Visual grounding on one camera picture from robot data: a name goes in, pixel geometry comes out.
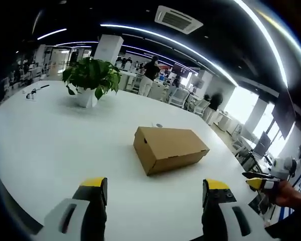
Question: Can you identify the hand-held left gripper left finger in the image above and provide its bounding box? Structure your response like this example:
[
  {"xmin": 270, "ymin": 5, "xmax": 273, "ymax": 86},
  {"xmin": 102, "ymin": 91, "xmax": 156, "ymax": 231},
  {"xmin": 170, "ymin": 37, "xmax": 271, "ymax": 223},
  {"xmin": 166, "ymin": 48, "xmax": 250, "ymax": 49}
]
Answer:
[{"xmin": 39, "ymin": 177, "xmax": 108, "ymax": 241}]

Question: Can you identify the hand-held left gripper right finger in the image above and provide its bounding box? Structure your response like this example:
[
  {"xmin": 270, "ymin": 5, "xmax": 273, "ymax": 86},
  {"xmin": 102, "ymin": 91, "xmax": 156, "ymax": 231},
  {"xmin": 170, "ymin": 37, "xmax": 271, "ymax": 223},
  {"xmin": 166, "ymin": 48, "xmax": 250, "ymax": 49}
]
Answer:
[{"xmin": 202, "ymin": 178, "xmax": 266, "ymax": 241}]

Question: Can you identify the brown cardboard shoe box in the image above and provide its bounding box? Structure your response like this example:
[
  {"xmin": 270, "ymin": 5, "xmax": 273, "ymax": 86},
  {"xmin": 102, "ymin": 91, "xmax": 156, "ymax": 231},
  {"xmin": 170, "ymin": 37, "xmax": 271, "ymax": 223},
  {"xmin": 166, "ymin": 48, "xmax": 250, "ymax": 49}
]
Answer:
[{"xmin": 133, "ymin": 126, "xmax": 210, "ymax": 177}]

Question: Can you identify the person's right hand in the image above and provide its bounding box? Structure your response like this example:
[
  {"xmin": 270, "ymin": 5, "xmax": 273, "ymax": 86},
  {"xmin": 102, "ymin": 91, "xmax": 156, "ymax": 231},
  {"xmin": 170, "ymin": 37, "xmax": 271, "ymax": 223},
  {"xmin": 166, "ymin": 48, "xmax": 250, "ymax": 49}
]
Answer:
[{"xmin": 270, "ymin": 181, "xmax": 301, "ymax": 209}]

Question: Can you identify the black monitor screen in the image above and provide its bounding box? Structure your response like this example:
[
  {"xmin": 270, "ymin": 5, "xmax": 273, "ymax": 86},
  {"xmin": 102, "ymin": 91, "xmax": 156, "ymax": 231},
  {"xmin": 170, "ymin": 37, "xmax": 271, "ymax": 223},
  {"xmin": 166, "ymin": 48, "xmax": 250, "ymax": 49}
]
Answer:
[{"xmin": 253, "ymin": 132, "xmax": 271, "ymax": 158}]

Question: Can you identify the white office chair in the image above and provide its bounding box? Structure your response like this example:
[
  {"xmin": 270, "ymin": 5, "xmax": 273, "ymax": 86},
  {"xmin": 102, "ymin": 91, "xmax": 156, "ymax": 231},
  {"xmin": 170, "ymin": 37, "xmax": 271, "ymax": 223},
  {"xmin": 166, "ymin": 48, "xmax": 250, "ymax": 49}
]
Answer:
[
  {"xmin": 168, "ymin": 88, "xmax": 190, "ymax": 108},
  {"xmin": 192, "ymin": 98, "xmax": 211, "ymax": 115}
]

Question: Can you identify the white plant pot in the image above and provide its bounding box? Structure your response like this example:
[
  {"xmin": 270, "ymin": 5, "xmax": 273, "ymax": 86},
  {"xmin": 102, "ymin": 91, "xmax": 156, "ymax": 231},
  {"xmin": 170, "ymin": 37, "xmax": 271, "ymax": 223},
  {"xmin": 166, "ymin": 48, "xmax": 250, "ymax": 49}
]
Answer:
[{"xmin": 75, "ymin": 86, "xmax": 99, "ymax": 108}]

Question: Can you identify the green potted plant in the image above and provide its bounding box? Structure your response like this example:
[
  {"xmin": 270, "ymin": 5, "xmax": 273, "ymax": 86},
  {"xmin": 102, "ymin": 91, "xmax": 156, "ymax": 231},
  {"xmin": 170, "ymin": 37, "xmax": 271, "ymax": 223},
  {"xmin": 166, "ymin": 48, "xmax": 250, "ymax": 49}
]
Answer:
[{"xmin": 62, "ymin": 57, "xmax": 121, "ymax": 100}]

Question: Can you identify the white square pillar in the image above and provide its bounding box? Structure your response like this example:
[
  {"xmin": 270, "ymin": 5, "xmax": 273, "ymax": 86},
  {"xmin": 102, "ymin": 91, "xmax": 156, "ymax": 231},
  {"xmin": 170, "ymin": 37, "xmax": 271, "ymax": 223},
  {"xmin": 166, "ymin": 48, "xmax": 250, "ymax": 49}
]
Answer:
[{"xmin": 94, "ymin": 34, "xmax": 124, "ymax": 65}]

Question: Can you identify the ceiling air conditioner vent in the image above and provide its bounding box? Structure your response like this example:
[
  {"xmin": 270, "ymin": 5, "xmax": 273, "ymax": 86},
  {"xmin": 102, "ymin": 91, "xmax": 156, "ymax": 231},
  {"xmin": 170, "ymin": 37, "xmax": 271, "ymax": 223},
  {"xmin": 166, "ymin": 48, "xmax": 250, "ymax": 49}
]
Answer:
[{"xmin": 154, "ymin": 5, "xmax": 204, "ymax": 35}]

